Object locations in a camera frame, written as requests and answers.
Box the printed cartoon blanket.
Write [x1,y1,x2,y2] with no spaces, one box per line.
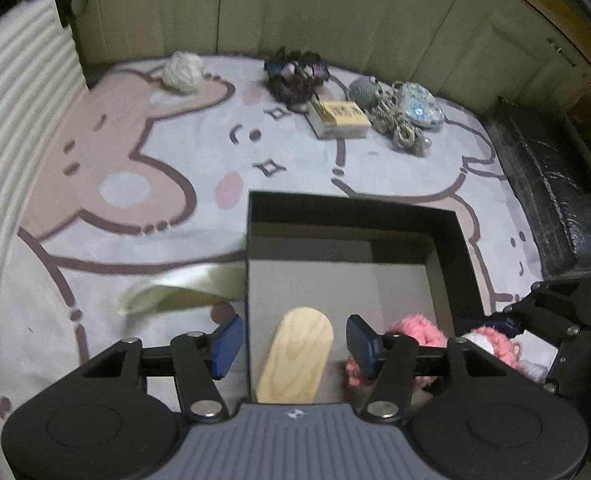
[0,52,546,480]

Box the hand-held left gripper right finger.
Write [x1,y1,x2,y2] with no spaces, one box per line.
[345,314,509,423]

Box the yellow cardboard box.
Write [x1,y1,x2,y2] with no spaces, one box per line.
[305,100,371,139]

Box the white ribbed cushion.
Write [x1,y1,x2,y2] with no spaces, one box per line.
[0,0,88,321]

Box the black storage box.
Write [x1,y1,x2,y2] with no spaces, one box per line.
[245,191,493,403]

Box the pink white knit toy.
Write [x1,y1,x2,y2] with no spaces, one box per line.
[463,325,559,383]

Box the white yarn ball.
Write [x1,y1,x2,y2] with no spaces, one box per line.
[161,51,206,96]

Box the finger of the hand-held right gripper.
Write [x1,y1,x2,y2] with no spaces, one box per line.
[458,280,591,346]

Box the silver rope pearl bundle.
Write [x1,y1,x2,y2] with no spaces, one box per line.
[370,95,433,157]

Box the dark hair accessory bundle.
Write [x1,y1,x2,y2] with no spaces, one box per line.
[264,49,332,113]

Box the grey crochet toy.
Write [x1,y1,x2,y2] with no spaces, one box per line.
[348,76,393,113]

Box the wooden paddle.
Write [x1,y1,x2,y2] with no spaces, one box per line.
[255,306,335,405]

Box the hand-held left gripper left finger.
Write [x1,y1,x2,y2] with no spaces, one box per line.
[82,314,244,422]

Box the floral fabric pouch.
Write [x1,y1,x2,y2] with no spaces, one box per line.
[395,81,446,131]

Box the cream cloth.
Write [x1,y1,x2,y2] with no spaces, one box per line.
[116,264,246,316]

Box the cream cabinet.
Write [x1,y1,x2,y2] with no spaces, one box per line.
[10,0,591,116]

